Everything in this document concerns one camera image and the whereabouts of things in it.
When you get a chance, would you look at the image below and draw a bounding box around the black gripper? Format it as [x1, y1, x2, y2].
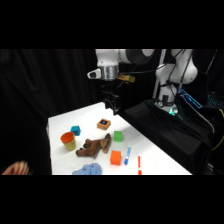
[101, 89, 120, 116]

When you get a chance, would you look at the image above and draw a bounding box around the blue cube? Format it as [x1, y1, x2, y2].
[70, 125, 82, 137]

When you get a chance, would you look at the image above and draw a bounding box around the wooden block with dark hole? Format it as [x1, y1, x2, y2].
[96, 118, 112, 131]

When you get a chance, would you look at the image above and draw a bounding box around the green cube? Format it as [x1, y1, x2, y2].
[113, 130, 124, 142]

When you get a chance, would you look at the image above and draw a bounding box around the orange cube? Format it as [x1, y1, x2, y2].
[110, 150, 123, 166]

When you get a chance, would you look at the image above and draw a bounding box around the person's bare hand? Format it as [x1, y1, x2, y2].
[1, 161, 32, 176]

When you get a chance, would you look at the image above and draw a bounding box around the brown plush toy animal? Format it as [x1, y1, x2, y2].
[75, 133, 112, 159]

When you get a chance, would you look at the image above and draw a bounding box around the blue and white marker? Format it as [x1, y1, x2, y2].
[123, 145, 132, 166]

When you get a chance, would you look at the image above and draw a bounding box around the orange and yellow cup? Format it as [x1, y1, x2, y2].
[60, 131, 77, 152]

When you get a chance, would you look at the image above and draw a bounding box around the small green light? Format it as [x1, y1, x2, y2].
[168, 108, 180, 117]

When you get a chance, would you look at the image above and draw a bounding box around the black cloth covered stand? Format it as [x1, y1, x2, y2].
[123, 99, 214, 176]

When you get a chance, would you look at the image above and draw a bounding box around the red and white marker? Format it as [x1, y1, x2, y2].
[137, 155, 143, 176]

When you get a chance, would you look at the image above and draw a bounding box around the light blue plush cloth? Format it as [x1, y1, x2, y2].
[72, 162, 103, 176]

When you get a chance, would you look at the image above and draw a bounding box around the black curtain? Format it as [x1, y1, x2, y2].
[0, 49, 224, 176]

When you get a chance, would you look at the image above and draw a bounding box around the teal lit keyboard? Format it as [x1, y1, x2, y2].
[206, 94, 224, 108]

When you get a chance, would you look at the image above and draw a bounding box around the yellowish wrist camera box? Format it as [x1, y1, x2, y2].
[117, 74, 136, 84]

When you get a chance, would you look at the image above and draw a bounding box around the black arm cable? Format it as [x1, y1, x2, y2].
[155, 49, 188, 88]

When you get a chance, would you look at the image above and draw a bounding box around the blue lit frame device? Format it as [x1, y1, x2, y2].
[179, 88, 203, 109]

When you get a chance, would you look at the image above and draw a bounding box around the yellow cable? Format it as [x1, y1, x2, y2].
[211, 108, 224, 153]

